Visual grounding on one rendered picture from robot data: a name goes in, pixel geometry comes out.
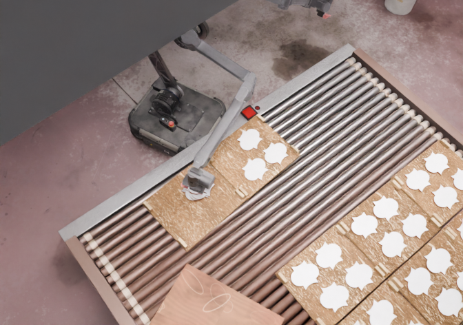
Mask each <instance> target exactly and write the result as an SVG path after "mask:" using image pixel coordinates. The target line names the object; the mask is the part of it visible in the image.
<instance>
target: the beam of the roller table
mask: <svg viewBox="0 0 463 325"><path fill-rule="evenodd" d="M354 50H356V49H355V48H353V47H352V46H351V45H350V44H349V43H348V44H346V45H344V46H343V47H341V48H340V49H339V50H337V51H335V52H334V53H333V54H330V55H329V56H328V57H326V58H325V59H323V60H321V61H320V62H318V63H317V64H315V65H314V66H312V67H311V68H309V69H308V70H306V71H304V72H303V73H302V74H300V75H298V76H297V77H296V78H293V79H292V80H290V81H289V82H288V83H286V84H284V85H283V86H281V87H279V88H278V89H277V90H275V91H274V92H272V93H271V94H269V95H267V96H266V97H264V98H263V99H261V100H260V101H258V102H257V103H255V104H253V105H252V107H253V108H254V109H255V106H259V107H260V109H259V110H256V111H257V112H258V114H259V115H261V116H262V117H263V116H264V115H265V114H267V113H269V112H270V111H271V110H273V109H275V108H276V107H277V106H279V105H281V104H282V103H284V102H285V101H287V100H288V99H290V98H291V97H292V96H294V95H296V94H297V93H298V92H300V91H302V90H303V89H305V88H306V87H308V86H309V85H311V84H312V83H314V82H315V81H317V80H318V79H319V78H321V77H323V76H324V75H325V74H327V73H329V72H330V71H332V70H333V69H335V68H336V67H338V66H339V65H341V64H342V63H344V62H345V61H346V60H347V59H350V58H351V55H352V53H353V51H354ZM246 122H248V120H247V119H246V118H245V117H244V116H243V115H242V114H241V113H240V114H239V115H238V117H237V118H236V120H235V121H234V123H233V124H232V126H231V127H230V128H229V130H228V132H227V133H226V134H225V137H224V138H223V139H222V141H223V140H224V139H226V137H228V136H229V135H231V134H232V133H234V132H235V131H236V130H237V129H238V128H240V127H241V126H243V125H244V124H245V123H246ZM212 132H213V131H212ZM212 132H210V133H209V134H208V135H206V136H204V137H202V138H201V139H200V140H198V141H196V142H195V143H193V144H192V145H190V146H189V147H187V148H186V149H184V150H183V151H181V152H179V153H178V154H176V155H175V156H173V157H172V158H170V159H169V160H167V161H165V162H164V163H163V164H161V165H159V166H158V167H157V168H155V169H153V170H151V171H150V172H149V173H147V174H145V175H144V176H142V177H141V178H139V179H138V180H136V181H135V182H133V183H132V184H130V185H128V186H127V187H126V188H124V189H122V190H121V191H119V192H118V193H116V194H114V195H113V196H112V197H110V198H108V199H107V200H105V201H104V202H102V203H101V204H99V205H98V206H96V207H95V208H93V209H91V210H90V211H88V212H87V213H85V214H84V215H82V216H81V217H79V218H77V219H76V220H75V221H73V222H71V223H70V224H68V225H67V226H65V227H63V228H62V229H61V230H59V231H58V233H59V235H60V236H61V237H62V239H63V241H64V242H65V241H66V240H68V239H70V238H71V237H72V236H74V235H75V236H76V237H77V238H78V239H79V238H80V237H82V236H83V235H84V234H85V233H87V232H89V231H91V230H93V229H94V228H95V227H97V226H99V225H100V224H101V223H103V222H105V221H106V220H107V219H109V218H111V217H112V216H113V215H115V214H116V213H118V212H119V211H121V210H123V209H124V208H126V207H127V206H129V205H130V204H132V203H133V202H135V201H136V200H138V199H139V198H141V197H142V196H144V195H145V194H147V193H148V192H150V191H151V190H153V189H154V188H156V187H157V186H159V185H160V184H162V183H163V182H165V181H166V180H168V179H169V178H171V177H172V176H174V175H175V174H177V173H178V172H180V171H181V170H183V169H184V168H186V167H187V166H189V165H190V164H192V163H193V162H194V157H195V155H196V154H197V152H198V151H199V150H200V149H201V147H202V146H203V145H204V144H205V143H206V141H207V139H208V138H209V137H210V135H211V134H212ZM79 241H80V240H79Z"/></svg>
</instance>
